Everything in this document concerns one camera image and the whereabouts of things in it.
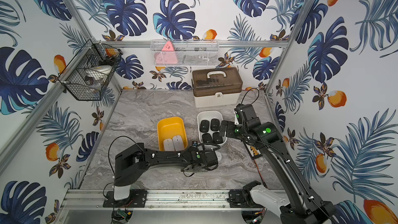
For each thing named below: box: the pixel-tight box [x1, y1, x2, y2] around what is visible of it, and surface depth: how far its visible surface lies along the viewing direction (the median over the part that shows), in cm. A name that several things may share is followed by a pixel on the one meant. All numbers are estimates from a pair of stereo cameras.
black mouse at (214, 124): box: [210, 118, 220, 132], surface depth 102 cm
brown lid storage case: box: [191, 67, 244, 108], surface depth 103 cm
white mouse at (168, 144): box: [163, 137, 176, 152], surface depth 92 cm
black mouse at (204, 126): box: [199, 119, 210, 133], surface depth 100 cm
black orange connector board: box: [245, 143, 263, 159], surface depth 90 cm
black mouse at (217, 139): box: [212, 131, 224, 145], surface depth 94 cm
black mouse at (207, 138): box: [201, 132, 213, 144], surface depth 95 cm
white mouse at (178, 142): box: [172, 134, 184, 151], surface depth 94 cm
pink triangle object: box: [154, 40, 179, 65], surface depth 92 cm
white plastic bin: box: [196, 110, 227, 147], surface depth 100 cm
